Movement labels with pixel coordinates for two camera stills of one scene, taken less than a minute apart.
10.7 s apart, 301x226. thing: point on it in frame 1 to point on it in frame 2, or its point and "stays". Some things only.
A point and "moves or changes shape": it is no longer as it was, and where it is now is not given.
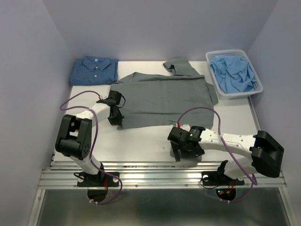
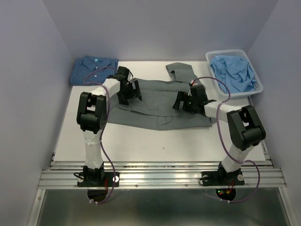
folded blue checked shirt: (93, 70) stays
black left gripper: (117, 121) to (122, 99)
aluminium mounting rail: (63, 175) stays
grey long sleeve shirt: (184, 99) moves or changes shape
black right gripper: (175, 146) to (184, 96)
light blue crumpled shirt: (233, 73) stays
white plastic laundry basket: (233, 75) stays
